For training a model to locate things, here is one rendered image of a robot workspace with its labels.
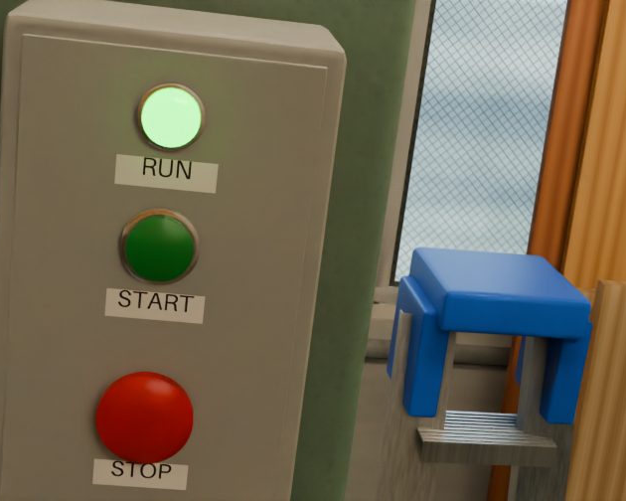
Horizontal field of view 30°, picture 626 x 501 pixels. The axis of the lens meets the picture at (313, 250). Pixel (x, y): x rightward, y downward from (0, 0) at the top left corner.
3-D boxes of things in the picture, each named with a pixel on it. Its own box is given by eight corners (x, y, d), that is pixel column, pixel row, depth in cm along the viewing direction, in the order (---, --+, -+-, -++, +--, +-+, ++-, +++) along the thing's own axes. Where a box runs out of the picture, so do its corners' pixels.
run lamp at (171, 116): (134, 145, 34) (139, 78, 34) (202, 152, 34) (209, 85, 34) (133, 150, 34) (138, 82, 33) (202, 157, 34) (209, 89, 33)
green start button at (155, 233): (117, 279, 35) (123, 204, 35) (196, 286, 36) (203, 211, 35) (115, 286, 35) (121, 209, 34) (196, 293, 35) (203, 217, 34)
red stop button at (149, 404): (94, 450, 37) (100, 363, 36) (189, 456, 37) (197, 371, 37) (91, 465, 36) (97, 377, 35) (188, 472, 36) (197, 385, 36)
